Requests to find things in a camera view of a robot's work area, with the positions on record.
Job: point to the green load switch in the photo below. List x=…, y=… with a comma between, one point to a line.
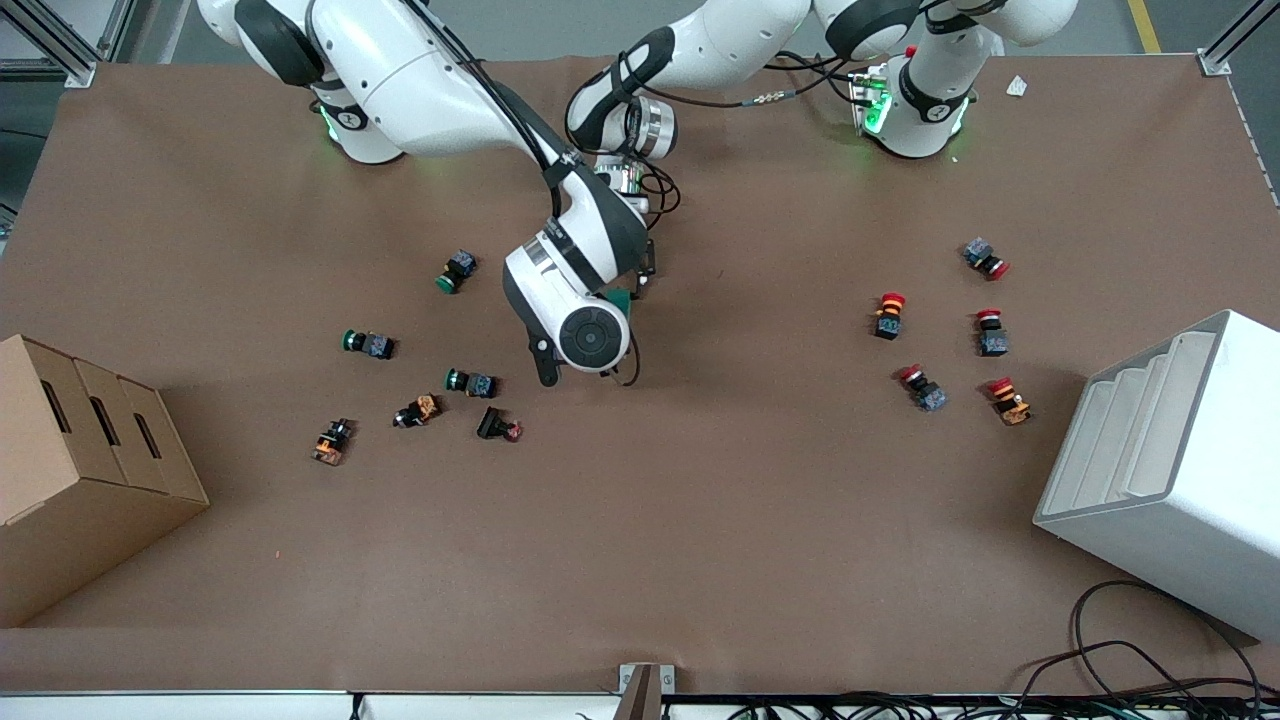
x=618, y=302

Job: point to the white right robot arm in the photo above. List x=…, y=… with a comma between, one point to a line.
x=400, y=80

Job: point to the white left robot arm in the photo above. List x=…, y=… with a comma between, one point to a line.
x=720, y=40

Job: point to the green push button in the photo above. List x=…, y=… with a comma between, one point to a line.
x=472, y=382
x=457, y=271
x=370, y=344

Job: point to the black button with pink cap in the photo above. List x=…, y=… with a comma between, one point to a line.
x=495, y=424

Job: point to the red yellow emergency button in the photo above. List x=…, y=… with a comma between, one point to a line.
x=889, y=316

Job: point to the brown table mat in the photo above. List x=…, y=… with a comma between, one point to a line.
x=700, y=520

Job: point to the black button with orange block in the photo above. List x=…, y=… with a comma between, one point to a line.
x=418, y=411
x=332, y=441

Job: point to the red button with blue block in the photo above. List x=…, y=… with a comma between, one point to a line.
x=924, y=389
x=985, y=258

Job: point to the red white push button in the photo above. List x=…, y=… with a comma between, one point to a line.
x=991, y=335

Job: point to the red button with orange block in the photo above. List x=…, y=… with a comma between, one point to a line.
x=1008, y=400

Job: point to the white paper scrap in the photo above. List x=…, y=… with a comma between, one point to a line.
x=1017, y=86

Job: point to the white stepped rack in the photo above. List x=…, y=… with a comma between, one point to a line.
x=1170, y=470

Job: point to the brown cardboard box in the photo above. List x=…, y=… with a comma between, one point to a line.
x=90, y=480

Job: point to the grey metal bracket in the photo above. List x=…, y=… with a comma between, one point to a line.
x=645, y=690

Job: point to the aluminium frame profile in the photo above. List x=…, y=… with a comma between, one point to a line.
x=1225, y=50
x=40, y=50

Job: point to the white table edge rail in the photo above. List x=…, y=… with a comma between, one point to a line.
x=200, y=708

